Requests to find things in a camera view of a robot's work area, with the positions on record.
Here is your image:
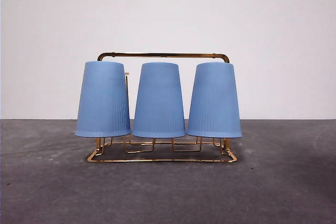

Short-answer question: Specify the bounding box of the blue ribbed plastic cup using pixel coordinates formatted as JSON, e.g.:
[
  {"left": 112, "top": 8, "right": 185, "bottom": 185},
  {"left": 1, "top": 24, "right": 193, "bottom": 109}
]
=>
[
  {"left": 75, "top": 61, "right": 132, "bottom": 138},
  {"left": 132, "top": 62, "right": 186, "bottom": 139},
  {"left": 185, "top": 62, "right": 243, "bottom": 139}
]

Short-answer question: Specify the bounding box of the gold wire cup holder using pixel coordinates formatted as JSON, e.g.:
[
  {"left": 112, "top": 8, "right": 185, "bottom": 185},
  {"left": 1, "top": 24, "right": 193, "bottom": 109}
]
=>
[{"left": 87, "top": 52, "right": 238, "bottom": 164}]

